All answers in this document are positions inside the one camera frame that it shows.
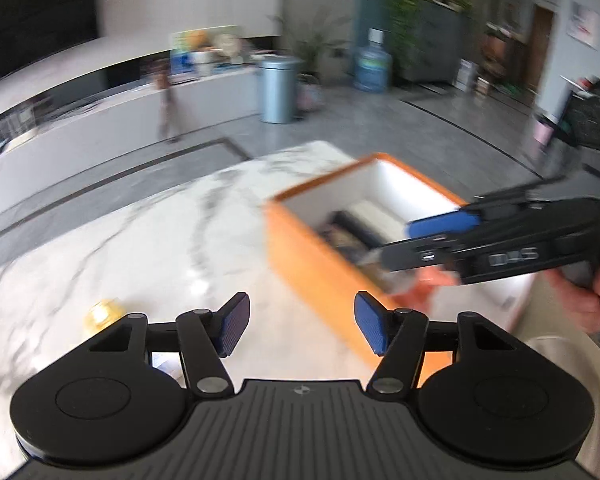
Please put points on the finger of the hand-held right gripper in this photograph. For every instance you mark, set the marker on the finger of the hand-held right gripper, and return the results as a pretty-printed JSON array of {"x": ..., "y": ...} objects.
[
  {"x": 420, "y": 255},
  {"x": 442, "y": 223}
]

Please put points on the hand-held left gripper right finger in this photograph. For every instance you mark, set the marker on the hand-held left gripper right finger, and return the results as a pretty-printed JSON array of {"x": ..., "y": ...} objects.
[{"x": 372, "y": 322}]

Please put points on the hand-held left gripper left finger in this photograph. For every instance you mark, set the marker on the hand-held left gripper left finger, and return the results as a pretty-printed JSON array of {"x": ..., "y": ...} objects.
[{"x": 232, "y": 325}]

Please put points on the orange cardboard box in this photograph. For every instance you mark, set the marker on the orange cardboard box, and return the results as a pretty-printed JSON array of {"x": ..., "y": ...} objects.
[{"x": 310, "y": 260}]

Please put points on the person's right hand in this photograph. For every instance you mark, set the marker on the person's right hand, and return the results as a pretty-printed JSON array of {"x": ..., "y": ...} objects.
[{"x": 580, "y": 310}]

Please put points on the pink bin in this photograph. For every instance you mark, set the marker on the pink bin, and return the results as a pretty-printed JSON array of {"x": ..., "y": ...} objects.
[{"x": 543, "y": 130}]

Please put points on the yellow tape measure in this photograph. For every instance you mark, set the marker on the yellow tape measure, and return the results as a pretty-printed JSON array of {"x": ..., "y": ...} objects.
[{"x": 105, "y": 315}]

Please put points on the black chair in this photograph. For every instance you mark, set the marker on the black chair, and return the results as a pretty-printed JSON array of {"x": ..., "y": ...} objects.
[{"x": 595, "y": 120}]

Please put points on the white floor boxes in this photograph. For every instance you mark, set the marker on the white floor boxes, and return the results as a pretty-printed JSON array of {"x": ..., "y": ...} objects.
[{"x": 472, "y": 77}]

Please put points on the person's beige clothing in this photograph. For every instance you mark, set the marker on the person's beige clothing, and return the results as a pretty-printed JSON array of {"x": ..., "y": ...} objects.
[{"x": 570, "y": 400}]

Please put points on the blue water jug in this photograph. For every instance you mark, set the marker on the blue water jug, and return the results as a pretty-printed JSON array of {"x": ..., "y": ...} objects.
[{"x": 372, "y": 67}]

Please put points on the dark grey cabinet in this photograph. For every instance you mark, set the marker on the dark grey cabinet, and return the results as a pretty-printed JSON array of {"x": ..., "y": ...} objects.
[{"x": 447, "y": 45}]

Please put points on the wooden door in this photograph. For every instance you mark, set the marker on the wooden door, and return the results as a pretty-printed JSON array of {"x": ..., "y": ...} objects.
[{"x": 541, "y": 55}]

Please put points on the small potted plant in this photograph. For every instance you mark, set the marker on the small potted plant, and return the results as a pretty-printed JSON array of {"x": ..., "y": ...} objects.
[{"x": 310, "y": 60}]

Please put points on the grey trash can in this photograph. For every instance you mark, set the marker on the grey trash can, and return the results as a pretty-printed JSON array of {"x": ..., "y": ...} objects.
[{"x": 279, "y": 90}]

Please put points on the tall green potted plant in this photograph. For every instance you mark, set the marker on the tall green potted plant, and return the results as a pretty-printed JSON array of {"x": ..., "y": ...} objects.
[{"x": 405, "y": 5}]

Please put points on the slim brown object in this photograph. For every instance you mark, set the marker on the slim brown object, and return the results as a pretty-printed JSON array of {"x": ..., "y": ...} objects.
[{"x": 168, "y": 105}]

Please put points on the long white counter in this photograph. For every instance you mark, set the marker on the long white counter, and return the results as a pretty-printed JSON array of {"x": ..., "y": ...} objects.
[{"x": 80, "y": 135}]

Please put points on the pile of colourful counter goods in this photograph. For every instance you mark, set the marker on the pile of colourful counter goods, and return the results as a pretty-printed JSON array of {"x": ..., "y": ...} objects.
[{"x": 207, "y": 52}]

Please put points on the wall picture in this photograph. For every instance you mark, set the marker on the wall picture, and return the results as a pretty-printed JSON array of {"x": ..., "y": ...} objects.
[{"x": 584, "y": 25}]

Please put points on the black wall screen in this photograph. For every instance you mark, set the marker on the black wall screen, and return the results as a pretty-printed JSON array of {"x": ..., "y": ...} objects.
[{"x": 35, "y": 15}]

